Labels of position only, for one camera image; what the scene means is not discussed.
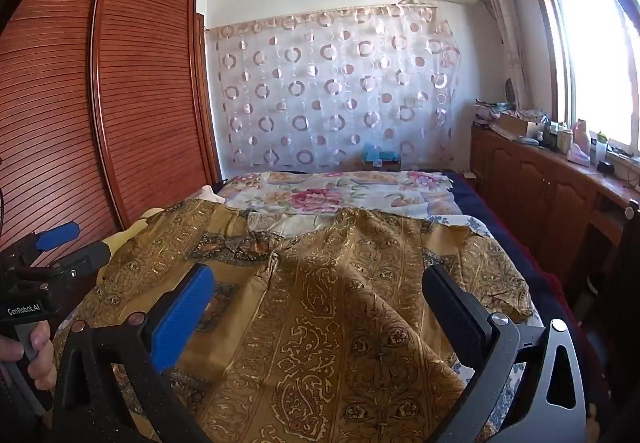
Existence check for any teal cloth on box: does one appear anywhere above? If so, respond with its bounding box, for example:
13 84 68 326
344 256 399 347
363 143 401 161

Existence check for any pile of papers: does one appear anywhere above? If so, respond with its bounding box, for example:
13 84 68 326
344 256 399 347
472 98 507 125

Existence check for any beige window curtain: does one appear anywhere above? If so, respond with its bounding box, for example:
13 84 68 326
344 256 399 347
477 0 533 111

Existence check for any low wooden cabinet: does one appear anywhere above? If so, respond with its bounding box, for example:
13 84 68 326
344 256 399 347
469 120 640 294

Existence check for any open cardboard box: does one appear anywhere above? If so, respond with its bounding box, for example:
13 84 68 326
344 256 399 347
492 113 544 140

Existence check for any person's left hand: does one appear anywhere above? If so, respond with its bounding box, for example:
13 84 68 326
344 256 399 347
0 322 57 394

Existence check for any gold paisley patterned shirt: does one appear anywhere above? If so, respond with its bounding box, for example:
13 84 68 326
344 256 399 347
52 200 533 443

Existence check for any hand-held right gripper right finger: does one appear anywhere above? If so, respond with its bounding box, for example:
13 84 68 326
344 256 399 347
421 264 587 443

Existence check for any pink floral quilt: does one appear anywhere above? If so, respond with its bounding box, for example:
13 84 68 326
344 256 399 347
215 170 458 230

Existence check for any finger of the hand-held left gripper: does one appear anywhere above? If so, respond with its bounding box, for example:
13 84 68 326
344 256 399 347
30 242 112 285
0 221 81 270

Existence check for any wooden framed window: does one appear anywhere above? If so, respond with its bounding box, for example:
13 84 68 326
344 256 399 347
522 0 640 155

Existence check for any navy bed sheet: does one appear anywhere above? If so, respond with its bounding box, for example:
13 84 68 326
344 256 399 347
447 170 571 324

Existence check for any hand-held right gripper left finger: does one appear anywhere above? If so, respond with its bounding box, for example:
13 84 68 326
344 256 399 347
51 263 217 443

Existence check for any pink bottle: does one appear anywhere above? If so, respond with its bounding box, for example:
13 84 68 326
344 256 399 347
567 119 594 167

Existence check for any wooden slatted wardrobe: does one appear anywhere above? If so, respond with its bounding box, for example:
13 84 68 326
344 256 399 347
0 0 224 269

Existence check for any beige cloth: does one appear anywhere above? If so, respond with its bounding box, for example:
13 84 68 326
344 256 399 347
192 184 227 205

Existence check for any green-capped bottle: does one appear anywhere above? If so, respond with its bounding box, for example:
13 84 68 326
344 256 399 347
590 130 609 165

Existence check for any sheer circle-patterned curtain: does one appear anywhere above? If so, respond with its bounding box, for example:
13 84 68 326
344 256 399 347
205 0 463 171

